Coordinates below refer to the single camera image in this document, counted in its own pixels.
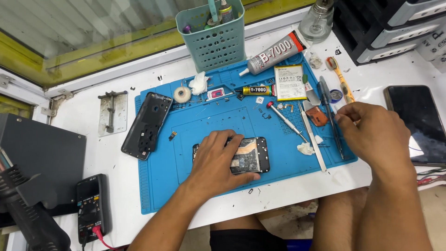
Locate person's left hand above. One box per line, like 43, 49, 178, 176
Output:
188, 129, 261, 200

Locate person's right hand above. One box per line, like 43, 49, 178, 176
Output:
334, 102, 412, 175

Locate black smartphone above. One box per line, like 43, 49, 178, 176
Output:
192, 137, 270, 174
384, 85, 446, 166

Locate blue silicone repair mat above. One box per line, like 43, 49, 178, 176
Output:
135, 52, 358, 215

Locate orange brown plastic pick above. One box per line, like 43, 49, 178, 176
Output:
306, 106, 329, 127

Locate silver metal tweezers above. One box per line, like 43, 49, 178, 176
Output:
298, 101, 328, 173

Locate orange toothbrush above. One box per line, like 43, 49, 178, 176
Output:
326, 57, 356, 105

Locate small white tissue wad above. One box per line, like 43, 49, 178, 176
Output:
297, 142, 315, 156

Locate blue grey pen tool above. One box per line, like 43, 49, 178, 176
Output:
317, 76, 332, 105

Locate pink white card tray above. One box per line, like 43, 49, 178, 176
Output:
207, 88, 233, 102

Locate black phone back cover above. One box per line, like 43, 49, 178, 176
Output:
121, 92, 174, 161

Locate white tape roll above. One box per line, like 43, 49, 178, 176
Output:
173, 86, 192, 104

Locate person's black shorts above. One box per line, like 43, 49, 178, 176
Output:
209, 228, 288, 251

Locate crumpled white tissue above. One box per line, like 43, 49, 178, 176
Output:
188, 71, 210, 96

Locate red capped silver screwdriver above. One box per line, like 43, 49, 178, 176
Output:
266, 101, 309, 144

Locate small yellow black glue tube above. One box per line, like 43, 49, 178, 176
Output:
234, 85, 276, 97

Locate person's leg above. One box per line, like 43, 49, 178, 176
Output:
310, 188, 370, 251

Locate white phone battery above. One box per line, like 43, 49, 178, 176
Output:
274, 64, 308, 102

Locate black grey drawer cabinet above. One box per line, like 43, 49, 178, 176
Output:
333, 0, 446, 67

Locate white labelled boxes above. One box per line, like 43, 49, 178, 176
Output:
416, 31, 446, 74

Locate metal board holder clamp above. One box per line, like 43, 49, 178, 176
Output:
98, 91, 128, 137

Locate teal perforated plastic basket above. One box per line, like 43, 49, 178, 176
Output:
176, 0, 246, 73

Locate black digital multimeter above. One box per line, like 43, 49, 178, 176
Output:
76, 174, 112, 245

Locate large grey glue tube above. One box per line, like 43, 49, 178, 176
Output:
239, 30, 307, 77

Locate clear glass dispenser bottle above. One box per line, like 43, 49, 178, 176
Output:
298, 0, 335, 43

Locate small grey yellow bottle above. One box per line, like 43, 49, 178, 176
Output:
219, 0, 235, 24

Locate grey rework station box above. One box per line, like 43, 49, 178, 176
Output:
0, 113, 87, 217

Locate black hot air gun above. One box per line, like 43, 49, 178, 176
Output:
0, 164, 72, 251

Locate bundle of thin wires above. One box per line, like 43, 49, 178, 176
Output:
416, 167, 446, 187

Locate green handled metal scraper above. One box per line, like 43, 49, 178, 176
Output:
302, 74, 321, 106

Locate red probe cable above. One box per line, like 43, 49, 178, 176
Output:
92, 226, 121, 251

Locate teal tool handle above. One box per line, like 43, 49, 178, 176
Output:
208, 0, 219, 23

